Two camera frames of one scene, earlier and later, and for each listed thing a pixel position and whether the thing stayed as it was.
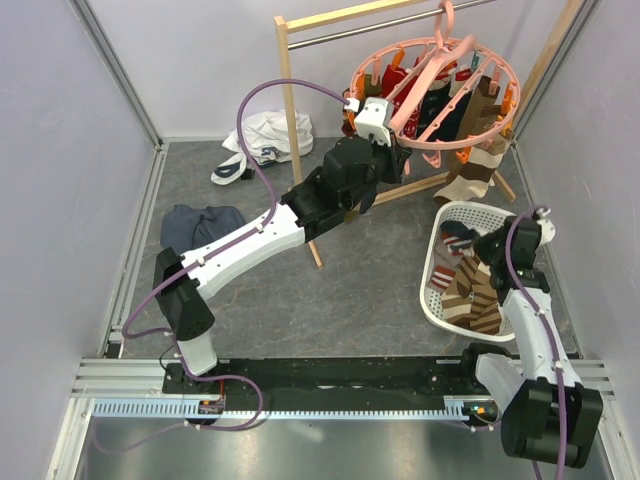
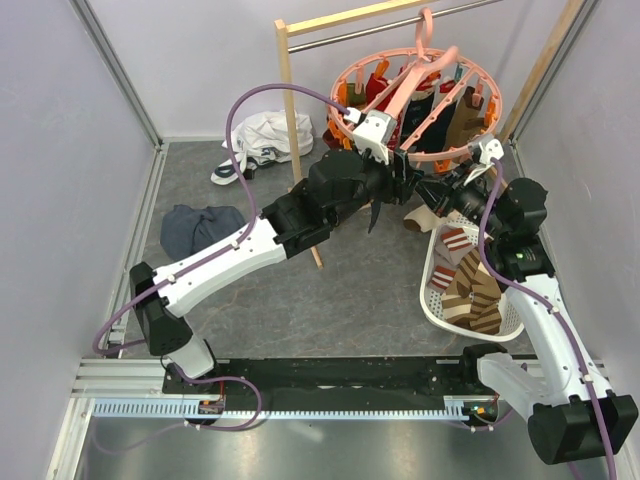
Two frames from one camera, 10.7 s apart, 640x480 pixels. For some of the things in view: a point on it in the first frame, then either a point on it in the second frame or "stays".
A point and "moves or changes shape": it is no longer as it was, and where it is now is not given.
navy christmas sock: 367,199 moves or changes shape
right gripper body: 487,247 to 469,198
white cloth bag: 267,141 stays
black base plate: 252,386 stays
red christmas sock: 392,79 to 374,85
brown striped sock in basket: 470,300 stays
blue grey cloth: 185,227 stays
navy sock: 434,99 to 433,138
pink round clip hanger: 446,92 moves or changes shape
